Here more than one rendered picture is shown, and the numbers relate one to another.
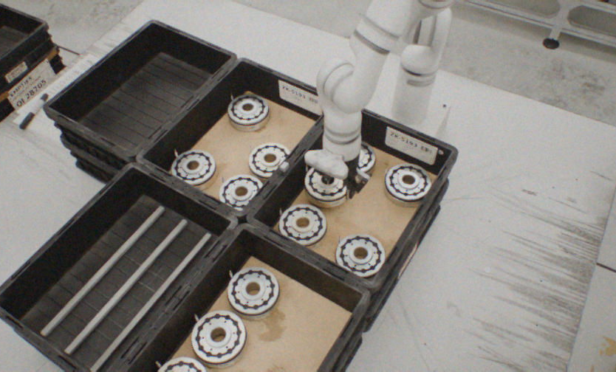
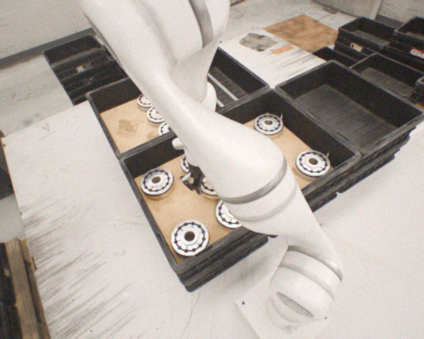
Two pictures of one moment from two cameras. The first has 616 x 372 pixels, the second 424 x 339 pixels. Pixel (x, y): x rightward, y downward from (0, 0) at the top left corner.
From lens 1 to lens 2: 1.11 m
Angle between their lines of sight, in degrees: 64
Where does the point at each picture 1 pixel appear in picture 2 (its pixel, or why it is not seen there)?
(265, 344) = (147, 132)
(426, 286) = (143, 245)
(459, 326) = (109, 249)
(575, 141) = not seen: outside the picture
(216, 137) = (296, 145)
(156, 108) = (337, 122)
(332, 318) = not seen: hidden behind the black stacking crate
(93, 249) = (238, 87)
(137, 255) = (225, 100)
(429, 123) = (262, 321)
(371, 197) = (198, 213)
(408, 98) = not seen: hidden behind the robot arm
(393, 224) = (169, 216)
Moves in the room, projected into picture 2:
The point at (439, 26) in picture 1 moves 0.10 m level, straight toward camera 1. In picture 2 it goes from (281, 272) to (231, 233)
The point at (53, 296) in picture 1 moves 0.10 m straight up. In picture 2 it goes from (221, 75) to (220, 54)
